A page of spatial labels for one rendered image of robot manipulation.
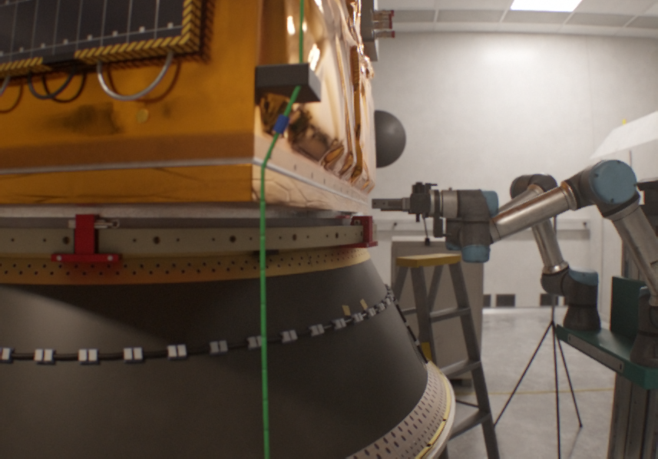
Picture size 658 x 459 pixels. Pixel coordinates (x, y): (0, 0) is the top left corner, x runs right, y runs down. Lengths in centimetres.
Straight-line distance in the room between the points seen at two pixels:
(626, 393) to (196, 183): 178
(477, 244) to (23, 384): 106
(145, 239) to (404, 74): 844
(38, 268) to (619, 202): 133
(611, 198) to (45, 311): 129
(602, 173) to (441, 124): 776
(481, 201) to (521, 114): 807
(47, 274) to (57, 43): 46
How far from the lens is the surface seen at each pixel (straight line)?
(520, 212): 141
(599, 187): 131
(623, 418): 209
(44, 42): 74
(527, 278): 919
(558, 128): 947
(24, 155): 79
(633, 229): 136
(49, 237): 96
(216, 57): 64
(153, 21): 65
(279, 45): 67
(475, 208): 126
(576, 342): 193
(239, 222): 105
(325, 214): 122
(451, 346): 499
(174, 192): 63
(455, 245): 176
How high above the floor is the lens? 173
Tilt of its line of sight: 1 degrees up
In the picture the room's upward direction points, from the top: straight up
